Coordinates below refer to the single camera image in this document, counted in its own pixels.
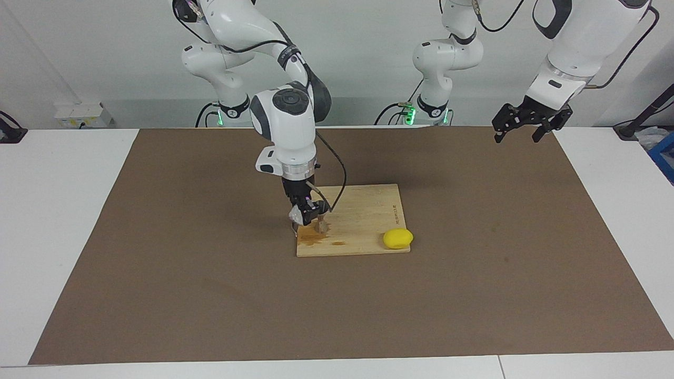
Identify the black right base cable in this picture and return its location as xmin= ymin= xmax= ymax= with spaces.
xmin=195 ymin=102 xmax=222 ymax=128

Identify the brown paper table mat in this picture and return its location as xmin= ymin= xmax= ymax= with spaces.
xmin=29 ymin=125 xmax=674 ymax=365

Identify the white power strip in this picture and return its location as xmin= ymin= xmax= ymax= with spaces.
xmin=54 ymin=103 xmax=114 ymax=128

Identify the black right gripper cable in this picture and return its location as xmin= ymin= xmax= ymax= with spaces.
xmin=179 ymin=0 xmax=348 ymax=212

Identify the black base cable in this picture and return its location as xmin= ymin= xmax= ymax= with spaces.
xmin=195 ymin=102 xmax=222 ymax=128
xmin=374 ymin=102 xmax=417 ymax=126

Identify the black tripod leg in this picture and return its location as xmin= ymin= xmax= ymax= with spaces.
xmin=613 ymin=84 xmax=674 ymax=140

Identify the black clamp mount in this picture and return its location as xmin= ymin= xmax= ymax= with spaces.
xmin=0 ymin=111 xmax=28 ymax=144

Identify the clear plastic bag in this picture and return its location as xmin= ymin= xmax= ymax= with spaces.
xmin=635 ymin=126 xmax=665 ymax=151

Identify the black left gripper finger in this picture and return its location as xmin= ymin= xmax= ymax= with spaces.
xmin=531 ymin=120 xmax=560 ymax=144
xmin=492 ymin=104 xmax=523 ymax=144

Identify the yellow lemon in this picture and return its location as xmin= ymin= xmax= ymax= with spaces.
xmin=383 ymin=228 xmax=414 ymax=250

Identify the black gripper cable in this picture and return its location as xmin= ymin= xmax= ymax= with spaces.
xmin=474 ymin=0 xmax=660 ymax=90
xmin=179 ymin=0 xmax=348 ymax=212

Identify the black left base cable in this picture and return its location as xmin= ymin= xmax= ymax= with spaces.
xmin=374 ymin=102 xmax=417 ymax=126

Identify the blue plastic box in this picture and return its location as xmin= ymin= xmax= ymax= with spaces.
xmin=649 ymin=132 xmax=674 ymax=185

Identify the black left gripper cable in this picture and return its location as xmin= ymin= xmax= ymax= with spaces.
xmin=474 ymin=0 xmax=660 ymax=90

